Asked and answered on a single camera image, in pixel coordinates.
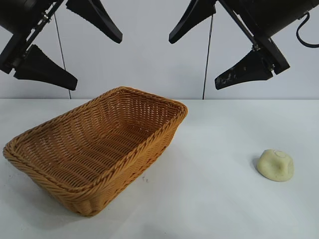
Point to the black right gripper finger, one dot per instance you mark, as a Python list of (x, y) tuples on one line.
[(244, 72), (192, 22)]

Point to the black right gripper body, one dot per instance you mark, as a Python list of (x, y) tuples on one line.
[(269, 17)]

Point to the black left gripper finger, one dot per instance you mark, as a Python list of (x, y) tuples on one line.
[(45, 69), (97, 17)]

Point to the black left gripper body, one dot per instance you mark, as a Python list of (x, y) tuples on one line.
[(15, 15)]

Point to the brown woven wicker basket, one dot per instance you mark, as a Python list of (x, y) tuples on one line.
[(99, 149)]

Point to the pale yellow egg yolk pastry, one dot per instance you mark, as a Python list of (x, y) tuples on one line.
[(274, 166)]

